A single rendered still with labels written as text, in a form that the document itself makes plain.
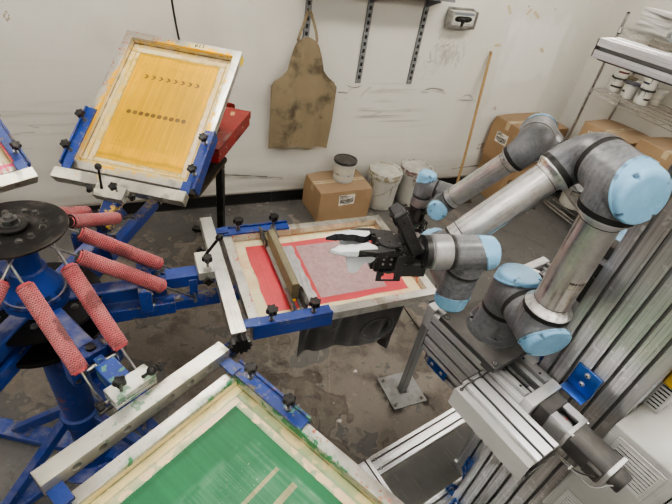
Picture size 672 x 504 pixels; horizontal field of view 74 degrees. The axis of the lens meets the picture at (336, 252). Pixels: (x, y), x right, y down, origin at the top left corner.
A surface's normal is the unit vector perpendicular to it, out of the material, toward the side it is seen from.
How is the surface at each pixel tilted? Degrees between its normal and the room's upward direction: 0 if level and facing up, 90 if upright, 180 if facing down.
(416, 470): 0
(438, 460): 0
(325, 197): 90
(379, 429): 0
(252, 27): 90
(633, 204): 82
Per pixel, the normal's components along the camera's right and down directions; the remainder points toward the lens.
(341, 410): 0.14, -0.78
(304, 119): -0.11, 0.60
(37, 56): 0.36, 0.61
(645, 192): 0.18, 0.52
